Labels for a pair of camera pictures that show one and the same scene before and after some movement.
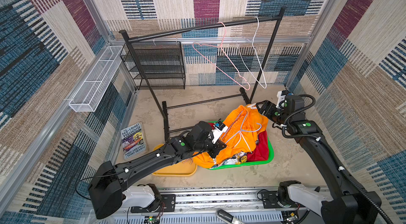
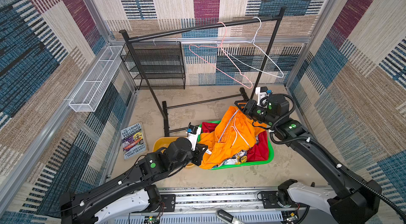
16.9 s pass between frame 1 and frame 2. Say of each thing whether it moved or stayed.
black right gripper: moved
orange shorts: moved
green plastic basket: stayed
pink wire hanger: moved
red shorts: stayed
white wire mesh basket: stayed
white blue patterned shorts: stayed
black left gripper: moved
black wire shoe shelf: stayed
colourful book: stayed
